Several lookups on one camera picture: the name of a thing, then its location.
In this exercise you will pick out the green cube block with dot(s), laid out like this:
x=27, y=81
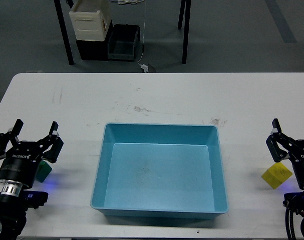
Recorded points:
x=43, y=171

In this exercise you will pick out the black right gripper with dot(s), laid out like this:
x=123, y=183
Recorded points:
x=282, y=147

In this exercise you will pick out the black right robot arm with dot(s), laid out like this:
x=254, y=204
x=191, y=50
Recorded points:
x=294, y=204

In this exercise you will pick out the black table leg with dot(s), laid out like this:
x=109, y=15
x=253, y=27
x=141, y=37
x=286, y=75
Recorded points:
x=184, y=21
x=64, y=33

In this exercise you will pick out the black table leg right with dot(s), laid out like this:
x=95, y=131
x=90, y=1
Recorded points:
x=184, y=21

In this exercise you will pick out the dark grey open bin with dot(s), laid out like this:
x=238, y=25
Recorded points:
x=123, y=42

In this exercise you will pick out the yellow cube block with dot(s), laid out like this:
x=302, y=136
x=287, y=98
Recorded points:
x=276, y=175

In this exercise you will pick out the white power adapter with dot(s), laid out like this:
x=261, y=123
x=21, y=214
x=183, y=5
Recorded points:
x=144, y=68

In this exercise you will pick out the cream plastic crate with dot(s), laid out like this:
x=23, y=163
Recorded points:
x=90, y=19

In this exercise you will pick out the black storage box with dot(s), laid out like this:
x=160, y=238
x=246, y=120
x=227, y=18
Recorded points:
x=94, y=50

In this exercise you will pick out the black table leg left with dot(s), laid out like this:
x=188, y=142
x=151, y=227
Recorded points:
x=64, y=33

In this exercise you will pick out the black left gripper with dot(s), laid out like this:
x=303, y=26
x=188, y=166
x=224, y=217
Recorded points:
x=21, y=162

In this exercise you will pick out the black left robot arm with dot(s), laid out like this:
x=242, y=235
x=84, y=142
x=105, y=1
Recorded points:
x=14, y=203

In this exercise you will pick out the light blue plastic tray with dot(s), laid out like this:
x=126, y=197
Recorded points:
x=160, y=171

